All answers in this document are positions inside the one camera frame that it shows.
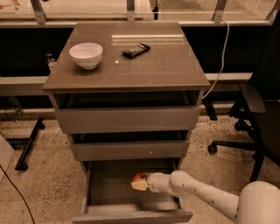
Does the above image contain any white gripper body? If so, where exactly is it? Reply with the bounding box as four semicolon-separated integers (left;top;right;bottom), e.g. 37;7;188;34
147;172;171;193

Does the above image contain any red apple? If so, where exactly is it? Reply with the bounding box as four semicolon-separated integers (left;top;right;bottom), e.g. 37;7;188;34
132;173;148;182

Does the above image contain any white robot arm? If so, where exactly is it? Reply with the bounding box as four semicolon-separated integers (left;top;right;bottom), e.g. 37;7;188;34
131;171;280;224

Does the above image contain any grey bottom drawer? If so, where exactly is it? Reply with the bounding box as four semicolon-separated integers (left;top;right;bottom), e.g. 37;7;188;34
72;158;193;224

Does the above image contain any grey drawer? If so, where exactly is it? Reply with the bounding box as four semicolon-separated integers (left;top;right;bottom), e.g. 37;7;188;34
52;91;201;134
71;130;190;161
72;158;193;224

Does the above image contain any grey drawer cabinet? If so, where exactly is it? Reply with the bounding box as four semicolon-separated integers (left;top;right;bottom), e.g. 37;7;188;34
42;21;211;176

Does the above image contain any grey top drawer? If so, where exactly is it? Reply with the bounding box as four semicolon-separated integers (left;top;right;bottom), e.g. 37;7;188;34
52;91;201;134

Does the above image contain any grey middle drawer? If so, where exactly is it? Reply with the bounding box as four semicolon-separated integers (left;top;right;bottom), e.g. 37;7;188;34
71;130;190;161

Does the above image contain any black table leg base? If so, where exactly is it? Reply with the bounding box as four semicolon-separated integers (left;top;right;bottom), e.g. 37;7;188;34
15;118;45;171

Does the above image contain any black snack bar wrapper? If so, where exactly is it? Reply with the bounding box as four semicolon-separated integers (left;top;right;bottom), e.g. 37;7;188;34
122;43;151;59

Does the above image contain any black office chair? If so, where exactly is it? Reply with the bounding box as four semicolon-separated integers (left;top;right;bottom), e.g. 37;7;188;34
208;11;280;182

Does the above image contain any white ceramic bowl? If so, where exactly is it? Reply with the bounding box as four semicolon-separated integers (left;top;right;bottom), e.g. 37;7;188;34
69;43;103;70

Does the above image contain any metal window railing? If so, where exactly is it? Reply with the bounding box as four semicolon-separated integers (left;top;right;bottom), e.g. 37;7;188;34
0;0;280;27

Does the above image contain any black cable on floor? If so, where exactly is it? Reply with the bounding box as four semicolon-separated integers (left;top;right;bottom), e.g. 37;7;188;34
0;165;36;224

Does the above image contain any white cable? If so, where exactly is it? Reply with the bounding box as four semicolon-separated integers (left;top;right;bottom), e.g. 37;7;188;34
200;20;230;101

